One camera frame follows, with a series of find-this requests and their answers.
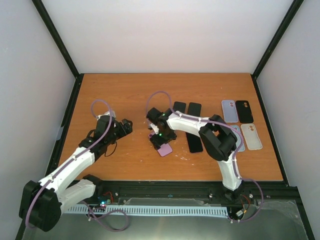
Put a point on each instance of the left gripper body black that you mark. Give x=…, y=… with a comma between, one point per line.
x=121, y=133

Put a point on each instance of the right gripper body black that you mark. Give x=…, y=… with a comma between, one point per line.
x=164, y=137

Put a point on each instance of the purple-edged black smartphone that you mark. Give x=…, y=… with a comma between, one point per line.
x=164, y=150

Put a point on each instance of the blue-edged black smartphone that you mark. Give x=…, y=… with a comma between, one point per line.
x=179, y=106

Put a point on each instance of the lilac phone case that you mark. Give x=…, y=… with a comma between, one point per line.
x=229, y=111

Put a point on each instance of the light blue phone case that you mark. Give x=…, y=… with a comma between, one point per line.
x=238, y=134

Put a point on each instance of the black phone case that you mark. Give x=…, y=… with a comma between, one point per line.
x=244, y=112

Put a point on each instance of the beige phone case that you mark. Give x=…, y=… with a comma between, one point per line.
x=251, y=137

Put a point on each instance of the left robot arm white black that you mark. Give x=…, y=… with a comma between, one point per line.
x=43, y=202

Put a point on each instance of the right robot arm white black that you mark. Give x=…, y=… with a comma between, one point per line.
x=218, y=139

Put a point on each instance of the small green circuit board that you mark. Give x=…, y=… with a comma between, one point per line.
x=104, y=202

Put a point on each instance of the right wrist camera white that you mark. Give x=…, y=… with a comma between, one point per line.
x=152, y=126

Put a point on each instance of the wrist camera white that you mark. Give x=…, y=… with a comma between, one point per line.
x=152, y=126
x=110, y=113

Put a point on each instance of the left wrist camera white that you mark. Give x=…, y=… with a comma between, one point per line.
x=110, y=113

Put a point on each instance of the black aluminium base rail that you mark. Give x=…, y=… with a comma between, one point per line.
x=211, y=192

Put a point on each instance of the light blue cable duct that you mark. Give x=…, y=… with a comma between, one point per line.
x=162, y=211

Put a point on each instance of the left black frame post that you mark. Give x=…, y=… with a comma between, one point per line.
x=49, y=24

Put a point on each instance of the black frame post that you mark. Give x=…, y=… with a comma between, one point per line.
x=279, y=33
x=49, y=24

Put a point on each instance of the right black frame post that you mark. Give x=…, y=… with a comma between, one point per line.
x=279, y=33

